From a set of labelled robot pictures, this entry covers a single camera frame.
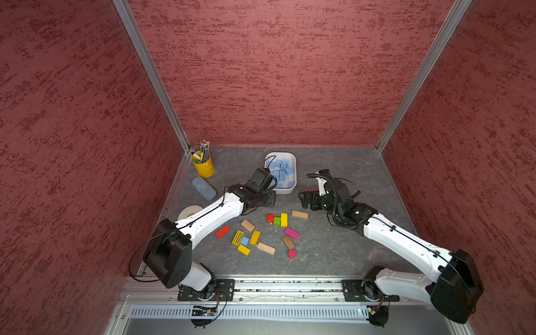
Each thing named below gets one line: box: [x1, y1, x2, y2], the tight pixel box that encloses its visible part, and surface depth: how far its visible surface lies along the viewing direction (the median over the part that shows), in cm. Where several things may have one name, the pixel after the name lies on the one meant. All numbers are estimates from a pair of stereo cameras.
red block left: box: [214, 225, 231, 240], surface depth 89 cm
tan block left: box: [240, 219, 255, 233], surface depth 90 cm
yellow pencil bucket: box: [191, 150, 216, 178], surface depth 103 cm
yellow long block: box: [249, 230, 262, 247], surface depth 87 cm
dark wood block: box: [281, 235, 296, 250], surface depth 87 cm
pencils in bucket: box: [191, 139, 211, 164], surface depth 102 cm
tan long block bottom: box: [256, 242, 277, 255], surface depth 85 cm
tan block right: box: [291, 210, 310, 220], surface depth 95 cm
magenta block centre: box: [284, 227, 301, 241], surface depth 91 cm
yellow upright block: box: [279, 212, 289, 228], surface depth 93 cm
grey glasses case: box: [191, 176, 218, 201], surface depth 102 cm
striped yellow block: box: [231, 230, 245, 247], surface depth 86 cm
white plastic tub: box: [264, 151, 298, 195], surface depth 109 cm
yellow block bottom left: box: [237, 244, 251, 256], surface depth 85 cm
